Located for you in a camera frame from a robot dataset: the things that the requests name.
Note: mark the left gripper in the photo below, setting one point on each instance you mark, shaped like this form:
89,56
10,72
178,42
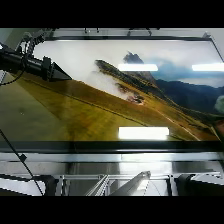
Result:
47,68

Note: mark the pale green T-shirt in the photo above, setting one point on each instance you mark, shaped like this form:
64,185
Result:
220,104

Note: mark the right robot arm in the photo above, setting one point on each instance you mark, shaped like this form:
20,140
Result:
200,183

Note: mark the silver frame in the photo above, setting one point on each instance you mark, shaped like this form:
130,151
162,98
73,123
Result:
100,158

